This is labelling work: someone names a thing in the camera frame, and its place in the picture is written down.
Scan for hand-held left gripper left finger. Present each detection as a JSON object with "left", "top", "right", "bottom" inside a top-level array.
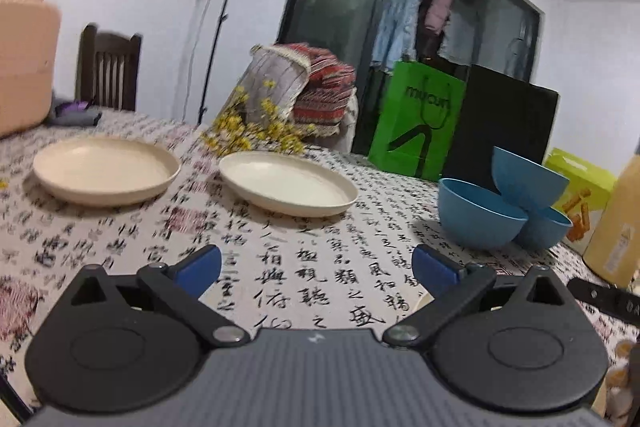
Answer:
[{"left": 54, "top": 244, "right": 251, "bottom": 348}]

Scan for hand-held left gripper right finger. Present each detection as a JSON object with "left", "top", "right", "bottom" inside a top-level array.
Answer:
[{"left": 382, "top": 244, "right": 581, "bottom": 349}]

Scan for blue bowl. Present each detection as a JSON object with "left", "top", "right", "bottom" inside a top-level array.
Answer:
[
  {"left": 438, "top": 178, "right": 529, "bottom": 250},
  {"left": 491, "top": 146, "right": 571, "bottom": 212},
  {"left": 515, "top": 206, "right": 573, "bottom": 252}
]

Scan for cream plate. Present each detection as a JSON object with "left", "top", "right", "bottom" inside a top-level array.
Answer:
[
  {"left": 219, "top": 151, "right": 358, "bottom": 218},
  {"left": 33, "top": 137, "right": 182, "bottom": 206}
]

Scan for yellow thermos jug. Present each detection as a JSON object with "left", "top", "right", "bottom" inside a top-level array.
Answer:
[{"left": 582, "top": 152, "right": 640, "bottom": 285}]

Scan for calligraphy printed tablecloth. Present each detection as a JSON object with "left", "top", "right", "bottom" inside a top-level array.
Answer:
[{"left": 0, "top": 107, "right": 640, "bottom": 427}]

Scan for yellow-green snack box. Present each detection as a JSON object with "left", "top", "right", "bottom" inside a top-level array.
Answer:
[{"left": 542, "top": 148, "right": 618, "bottom": 255}]

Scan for yellow flower branch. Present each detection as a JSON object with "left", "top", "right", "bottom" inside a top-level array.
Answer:
[{"left": 200, "top": 79, "right": 318, "bottom": 155}]

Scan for green paper bag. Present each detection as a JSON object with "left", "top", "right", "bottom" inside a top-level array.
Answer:
[{"left": 368, "top": 59, "right": 467, "bottom": 180}]

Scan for black paper bag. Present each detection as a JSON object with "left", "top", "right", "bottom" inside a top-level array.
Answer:
[{"left": 442, "top": 24, "right": 560, "bottom": 188}]

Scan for purple and grey cloth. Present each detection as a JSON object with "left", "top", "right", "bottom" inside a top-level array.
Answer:
[{"left": 47, "top": 99, "right": 103, "bottom": 128}]

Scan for grey knit throw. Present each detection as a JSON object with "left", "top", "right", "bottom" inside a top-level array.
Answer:
[{"left": 235, "top": 46, "right": 311, "bottom": 132}]

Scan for red patterned blanket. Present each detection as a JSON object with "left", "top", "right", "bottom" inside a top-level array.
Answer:
[{"left": 274, "top": 43, "right": 357, "bottom": 138}]

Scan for dark wooden chair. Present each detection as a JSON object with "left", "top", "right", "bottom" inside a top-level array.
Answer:
[{"left": 75, "top": 23, "right": 143, "bottom": 112}]

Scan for hanging white garment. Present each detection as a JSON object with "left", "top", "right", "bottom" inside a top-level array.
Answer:
[{"left": 440, "top": 7, "right": 481, "bottom": 65}]

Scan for hanging light blue shirt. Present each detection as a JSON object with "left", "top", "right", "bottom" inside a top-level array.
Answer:
[{"left": 372, "top": 0, "right": 423, "bottom": 70}]

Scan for hanging pink garment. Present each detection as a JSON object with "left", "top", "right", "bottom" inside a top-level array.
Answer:
[{"left": 424, "top": 0, "right": 453, "bottom": 35}]

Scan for pink hard case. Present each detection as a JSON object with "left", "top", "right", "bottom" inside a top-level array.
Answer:
[{"left": 0, "top": 0, "right": 62, "bottom": 138}]

